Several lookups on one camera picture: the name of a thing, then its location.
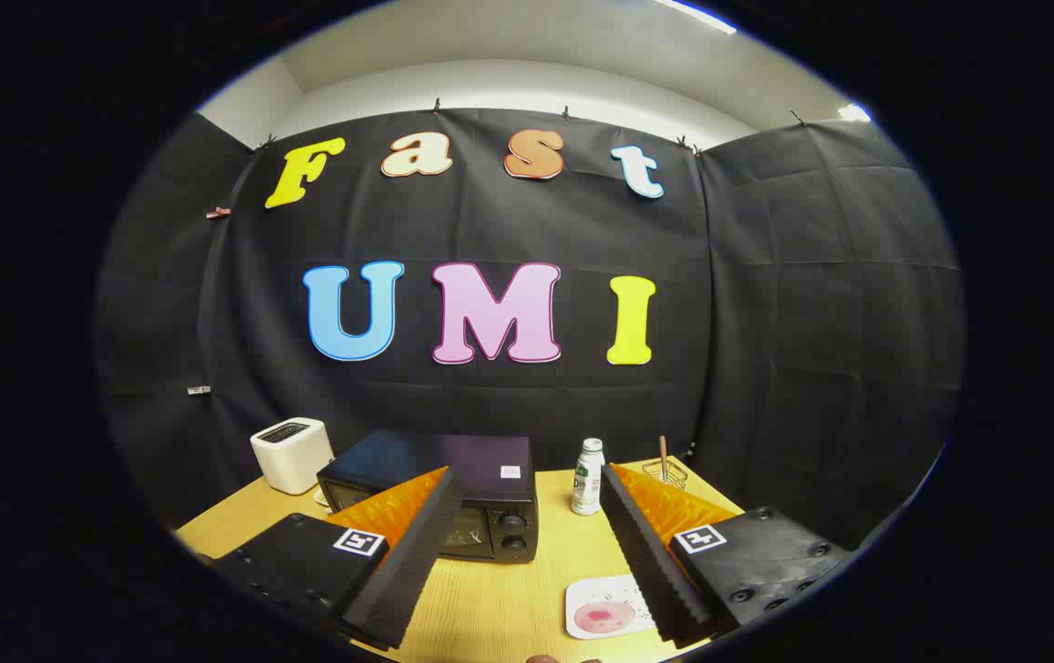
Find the black backdrop cloth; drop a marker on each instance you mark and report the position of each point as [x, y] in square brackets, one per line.
[490, 221]

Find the long ceiling light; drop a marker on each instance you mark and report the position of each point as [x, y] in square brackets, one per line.
[697, 16]

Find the white bread toaster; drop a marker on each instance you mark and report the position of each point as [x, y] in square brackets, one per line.
[292, 460]

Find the small ceiling light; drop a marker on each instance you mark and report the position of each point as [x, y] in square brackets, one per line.
[854, 113]

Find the white rectangular plate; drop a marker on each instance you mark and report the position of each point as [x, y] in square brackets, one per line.
[600, 594]

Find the black toaster oven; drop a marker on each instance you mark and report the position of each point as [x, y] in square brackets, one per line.
[490, 460]

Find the wooden stick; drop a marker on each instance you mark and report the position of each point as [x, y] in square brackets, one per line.
[664, 456]

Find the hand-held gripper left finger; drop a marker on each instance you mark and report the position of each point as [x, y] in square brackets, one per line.
[416, 562]

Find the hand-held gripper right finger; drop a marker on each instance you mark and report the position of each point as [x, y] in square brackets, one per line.
[651, 562]

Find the white bottle green label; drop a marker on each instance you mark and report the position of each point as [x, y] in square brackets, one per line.
[587, 483]

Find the pink ham slice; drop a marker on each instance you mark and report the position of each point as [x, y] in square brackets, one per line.
[602, 619]

